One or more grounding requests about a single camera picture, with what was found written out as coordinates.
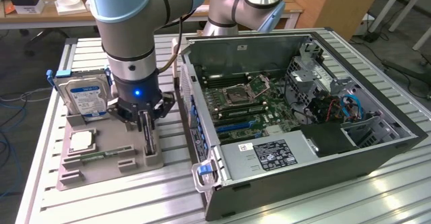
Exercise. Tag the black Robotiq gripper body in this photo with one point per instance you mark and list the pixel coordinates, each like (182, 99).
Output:
(137, 92)

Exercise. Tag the graphics card with metal bracket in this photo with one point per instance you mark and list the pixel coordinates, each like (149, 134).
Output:
(150, 138)

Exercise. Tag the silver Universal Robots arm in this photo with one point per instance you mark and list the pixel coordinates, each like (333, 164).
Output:
(129, 32)

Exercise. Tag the hard disk with blue label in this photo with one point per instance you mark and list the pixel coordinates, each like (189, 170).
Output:
(86, 100)

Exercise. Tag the grey parts rack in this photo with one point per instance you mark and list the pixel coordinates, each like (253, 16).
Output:
(111, 143)

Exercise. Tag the silver CPU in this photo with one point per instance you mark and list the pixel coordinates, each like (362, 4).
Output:
(81, 142)

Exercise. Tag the green RAM stick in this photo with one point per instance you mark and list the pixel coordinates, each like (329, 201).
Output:
(101, 155)

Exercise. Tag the CPU socket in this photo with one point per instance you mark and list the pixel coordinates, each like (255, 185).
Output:
(238, 95)

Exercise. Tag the blue expansion slot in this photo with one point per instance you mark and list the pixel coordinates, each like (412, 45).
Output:
(235, 127)

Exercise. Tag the black RAM stick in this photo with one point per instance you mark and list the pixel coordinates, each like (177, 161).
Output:
(242, 111)

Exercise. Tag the blue disk caddy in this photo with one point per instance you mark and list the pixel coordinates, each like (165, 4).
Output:
(65, 73)

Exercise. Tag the blue case latch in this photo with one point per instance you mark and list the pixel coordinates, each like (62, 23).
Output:
(203, 170)

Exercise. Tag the metal socket cover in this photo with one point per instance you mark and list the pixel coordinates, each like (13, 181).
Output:
(259, 85)

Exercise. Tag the green motherboard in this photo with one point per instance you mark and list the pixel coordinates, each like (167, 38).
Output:
(270, 113)

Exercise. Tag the grey power supply unit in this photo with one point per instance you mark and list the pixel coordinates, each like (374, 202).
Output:
(235, 163)

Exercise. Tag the black chair base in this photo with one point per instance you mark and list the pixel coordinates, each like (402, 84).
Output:
(30, 48)

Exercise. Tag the white box with round insert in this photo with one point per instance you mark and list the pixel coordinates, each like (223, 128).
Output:
(71, 5)

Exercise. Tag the wooden desk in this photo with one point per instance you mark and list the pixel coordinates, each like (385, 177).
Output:
(43, 18)

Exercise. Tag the tall metal disk bay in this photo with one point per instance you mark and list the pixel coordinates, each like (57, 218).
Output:
(303, 80)

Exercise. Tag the white box with black lid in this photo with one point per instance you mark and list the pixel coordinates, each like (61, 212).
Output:
(27, 5)

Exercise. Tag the small orange box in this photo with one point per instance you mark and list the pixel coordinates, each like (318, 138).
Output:
(10, 9)

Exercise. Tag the black open PC case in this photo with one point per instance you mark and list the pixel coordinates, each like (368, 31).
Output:
(303, 183)

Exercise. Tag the wooden cabinet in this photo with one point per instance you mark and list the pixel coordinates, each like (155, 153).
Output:
(337, 7)

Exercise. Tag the black power adapter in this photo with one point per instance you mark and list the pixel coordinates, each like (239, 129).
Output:
(372, 37)

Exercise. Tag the white table frame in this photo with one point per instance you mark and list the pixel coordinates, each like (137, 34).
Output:
(405, 5)

